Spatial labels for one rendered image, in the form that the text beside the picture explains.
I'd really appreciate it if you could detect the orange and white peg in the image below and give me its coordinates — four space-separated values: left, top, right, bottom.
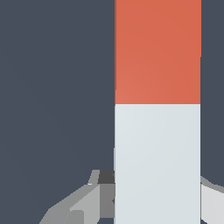
114 0 202 224

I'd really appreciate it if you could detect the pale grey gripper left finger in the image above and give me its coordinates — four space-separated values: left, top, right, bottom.
38 169 116 224

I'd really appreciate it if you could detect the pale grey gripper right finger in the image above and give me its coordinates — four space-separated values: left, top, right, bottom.
199 175 224 224

